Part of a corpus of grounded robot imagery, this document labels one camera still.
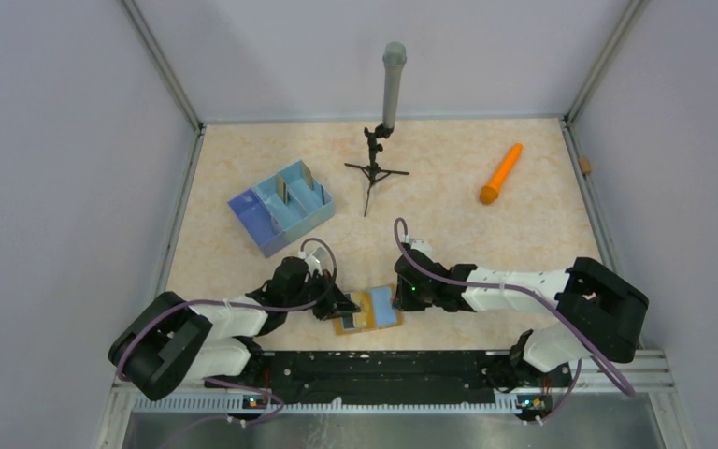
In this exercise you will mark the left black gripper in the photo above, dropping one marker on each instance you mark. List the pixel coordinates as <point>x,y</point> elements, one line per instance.
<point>335,303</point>

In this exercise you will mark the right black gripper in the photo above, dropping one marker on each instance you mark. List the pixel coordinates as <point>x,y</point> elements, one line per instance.
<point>403,302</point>

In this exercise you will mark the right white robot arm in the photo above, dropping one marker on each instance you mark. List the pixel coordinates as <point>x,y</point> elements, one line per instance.
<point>600,315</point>

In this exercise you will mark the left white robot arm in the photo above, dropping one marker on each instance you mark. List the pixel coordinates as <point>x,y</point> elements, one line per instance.
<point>175,341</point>

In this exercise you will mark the card in organizer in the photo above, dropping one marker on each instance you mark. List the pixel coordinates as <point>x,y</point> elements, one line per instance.
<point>307,176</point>
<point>282,189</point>

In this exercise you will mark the blue compartment organizer box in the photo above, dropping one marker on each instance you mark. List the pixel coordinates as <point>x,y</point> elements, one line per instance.
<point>273,226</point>

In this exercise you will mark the orange marker pen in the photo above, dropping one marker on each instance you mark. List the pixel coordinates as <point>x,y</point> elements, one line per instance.
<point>491,190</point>

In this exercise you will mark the black tripod stand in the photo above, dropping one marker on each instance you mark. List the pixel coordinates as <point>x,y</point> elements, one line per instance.
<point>372,170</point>

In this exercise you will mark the small wooden block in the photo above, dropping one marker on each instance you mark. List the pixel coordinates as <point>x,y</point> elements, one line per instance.
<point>585,166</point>

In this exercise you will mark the grey microphone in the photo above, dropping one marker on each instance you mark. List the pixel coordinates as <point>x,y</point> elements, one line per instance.
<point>394,60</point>

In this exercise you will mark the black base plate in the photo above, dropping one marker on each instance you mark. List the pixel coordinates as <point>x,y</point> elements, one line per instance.
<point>394,378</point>

